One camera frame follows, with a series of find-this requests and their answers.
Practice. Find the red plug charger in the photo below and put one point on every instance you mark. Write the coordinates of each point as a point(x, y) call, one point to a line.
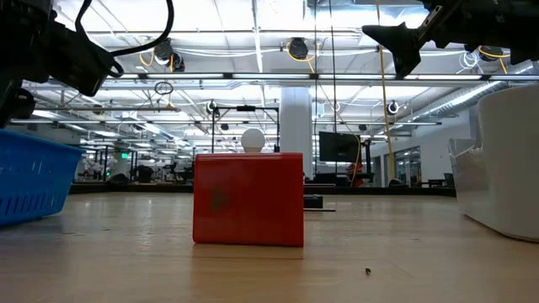
point(248, 198)

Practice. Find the orange red object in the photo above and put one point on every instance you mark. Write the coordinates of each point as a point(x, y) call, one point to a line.
point(354, 173)

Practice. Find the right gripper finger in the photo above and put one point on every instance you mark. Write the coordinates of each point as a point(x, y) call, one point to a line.
point(404, 42)

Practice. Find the white bulb brass lamp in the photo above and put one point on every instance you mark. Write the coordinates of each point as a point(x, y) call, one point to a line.
point(252, 141)

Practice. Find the long ceiling light rail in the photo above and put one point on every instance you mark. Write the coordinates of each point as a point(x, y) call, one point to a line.
point(313, 76)

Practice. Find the white square column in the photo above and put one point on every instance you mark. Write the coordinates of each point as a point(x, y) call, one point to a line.
point(296, 126)

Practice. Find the black background robot arm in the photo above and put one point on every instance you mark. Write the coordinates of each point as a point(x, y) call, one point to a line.
point(184, 172)

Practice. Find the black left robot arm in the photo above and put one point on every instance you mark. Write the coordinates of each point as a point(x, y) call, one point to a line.
point(21, 42)

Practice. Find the black aluminium table frame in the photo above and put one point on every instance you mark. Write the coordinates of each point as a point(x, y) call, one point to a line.
point(379, 191)

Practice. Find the light grey plastic bin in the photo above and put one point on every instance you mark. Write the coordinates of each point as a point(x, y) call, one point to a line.
point(505, 168)

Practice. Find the black screen on stand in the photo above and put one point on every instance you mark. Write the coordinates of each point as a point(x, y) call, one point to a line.
point(339, 147)

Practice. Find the blue plastic basket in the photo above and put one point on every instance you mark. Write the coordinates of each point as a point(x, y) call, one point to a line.
point(33, 177)

